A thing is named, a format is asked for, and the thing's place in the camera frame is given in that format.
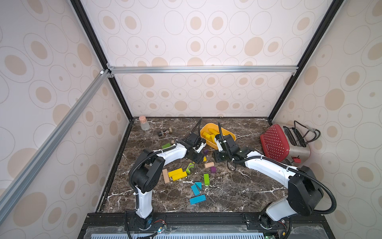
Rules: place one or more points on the aluminium crossbar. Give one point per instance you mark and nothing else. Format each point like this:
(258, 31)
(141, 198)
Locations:
(23, 180)
(203, 69)

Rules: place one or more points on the green rainbow arch block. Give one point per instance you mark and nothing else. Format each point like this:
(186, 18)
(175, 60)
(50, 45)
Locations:
(189, 168)

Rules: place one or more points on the aluminium crossbar left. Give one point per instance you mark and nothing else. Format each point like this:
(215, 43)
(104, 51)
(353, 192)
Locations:
(23, 180)

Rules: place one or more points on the teal long block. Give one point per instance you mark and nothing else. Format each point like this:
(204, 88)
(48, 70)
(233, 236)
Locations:
(197, 199)

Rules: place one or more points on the natural wood cylinder block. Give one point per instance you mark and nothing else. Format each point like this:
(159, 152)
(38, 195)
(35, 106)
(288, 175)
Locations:
(209, 164)

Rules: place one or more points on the green block arch top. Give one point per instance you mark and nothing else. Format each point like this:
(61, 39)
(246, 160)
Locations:
(166, 146)

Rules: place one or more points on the long yellow block pair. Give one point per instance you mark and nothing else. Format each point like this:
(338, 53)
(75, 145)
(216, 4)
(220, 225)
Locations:
(177, 174)

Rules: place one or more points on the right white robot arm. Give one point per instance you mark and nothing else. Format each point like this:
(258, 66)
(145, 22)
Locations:
(305, 194)

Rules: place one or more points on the green upright block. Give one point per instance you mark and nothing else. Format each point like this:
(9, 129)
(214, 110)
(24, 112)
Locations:
(206, 180)

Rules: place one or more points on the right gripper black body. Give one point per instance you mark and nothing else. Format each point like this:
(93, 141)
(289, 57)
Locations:
(221, 154)

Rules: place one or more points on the teal parallelogram block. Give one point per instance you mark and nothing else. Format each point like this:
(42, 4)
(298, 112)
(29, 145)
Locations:
(195, 190)

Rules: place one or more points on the small teal triangle block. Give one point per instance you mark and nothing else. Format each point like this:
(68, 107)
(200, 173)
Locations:
(199, 185)

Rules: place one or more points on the yellow plastic bowl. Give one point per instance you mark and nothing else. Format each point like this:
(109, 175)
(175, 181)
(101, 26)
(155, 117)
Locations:
(210, 138)

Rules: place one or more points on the aluminium crossbar rear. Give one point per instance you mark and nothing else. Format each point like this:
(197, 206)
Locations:
(203, 69)

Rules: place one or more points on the small bottle pink cap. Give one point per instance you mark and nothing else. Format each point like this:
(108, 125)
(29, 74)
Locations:
(145, 126)

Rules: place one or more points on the natural wood long block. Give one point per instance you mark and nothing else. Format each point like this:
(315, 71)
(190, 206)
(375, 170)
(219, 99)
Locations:
(166, 176)

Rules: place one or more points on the silver toaster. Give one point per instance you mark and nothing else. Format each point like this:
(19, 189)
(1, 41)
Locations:
(299, 151)

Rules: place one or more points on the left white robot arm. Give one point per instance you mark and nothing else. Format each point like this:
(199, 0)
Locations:
(147, 169)

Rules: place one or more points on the purple cube block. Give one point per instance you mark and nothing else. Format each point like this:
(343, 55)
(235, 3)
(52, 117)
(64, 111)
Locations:
(213, 169)

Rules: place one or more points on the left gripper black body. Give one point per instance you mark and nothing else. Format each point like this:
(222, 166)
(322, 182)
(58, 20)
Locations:
(196, 156)

